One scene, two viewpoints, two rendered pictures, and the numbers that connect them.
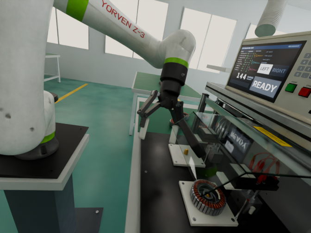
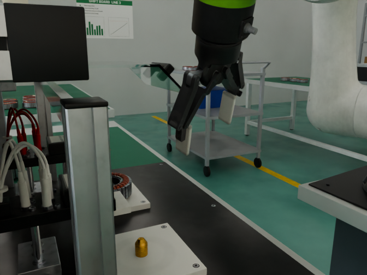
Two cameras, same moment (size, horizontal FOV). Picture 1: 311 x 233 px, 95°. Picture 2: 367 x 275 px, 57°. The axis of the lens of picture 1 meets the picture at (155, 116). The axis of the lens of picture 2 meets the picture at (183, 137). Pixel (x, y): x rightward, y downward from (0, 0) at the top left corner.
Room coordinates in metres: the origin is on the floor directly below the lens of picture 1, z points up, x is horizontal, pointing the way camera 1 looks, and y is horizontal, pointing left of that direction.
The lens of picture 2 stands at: (1.05, -0.25, 1.09)
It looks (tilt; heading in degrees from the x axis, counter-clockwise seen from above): 14 degrees down; 164
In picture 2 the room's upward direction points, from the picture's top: straight up
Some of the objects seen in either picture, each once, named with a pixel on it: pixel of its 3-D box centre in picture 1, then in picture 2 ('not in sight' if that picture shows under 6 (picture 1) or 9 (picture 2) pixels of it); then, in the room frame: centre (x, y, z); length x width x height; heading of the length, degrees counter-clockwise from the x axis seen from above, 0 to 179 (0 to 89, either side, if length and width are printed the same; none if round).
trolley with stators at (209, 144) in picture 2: not in sight; (212, 111); (-2.08, 0.95, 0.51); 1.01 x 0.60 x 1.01; 9
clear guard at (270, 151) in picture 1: (247, 146); (91, 77); (0.31, -0.23, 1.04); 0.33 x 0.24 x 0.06; 99
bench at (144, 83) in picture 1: (159, 100); not in sight; (2.85, -0.01, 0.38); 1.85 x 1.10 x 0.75; 9
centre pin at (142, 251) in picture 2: not in sight; (141, 246); (0.59, -0.18, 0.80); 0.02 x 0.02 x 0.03
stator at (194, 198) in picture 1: (207, 196); (105, 187); (0.35, -0.22, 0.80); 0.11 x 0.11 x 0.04
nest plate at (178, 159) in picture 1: (185, 154); (141, 257); (0.59, -0.18, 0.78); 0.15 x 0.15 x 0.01; 9
